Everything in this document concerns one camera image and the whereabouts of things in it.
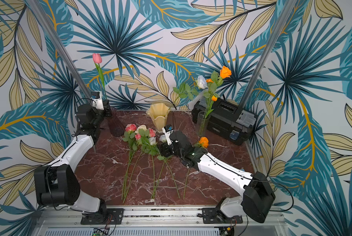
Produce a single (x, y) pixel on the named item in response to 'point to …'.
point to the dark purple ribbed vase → (116, 126)
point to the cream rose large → (142, 134)
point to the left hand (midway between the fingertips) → (107, 101)
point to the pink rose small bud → (151, 133)
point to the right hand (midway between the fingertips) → (162, 142)
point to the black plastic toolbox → (227, 119)
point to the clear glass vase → (203, 123)
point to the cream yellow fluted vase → (158, 112)
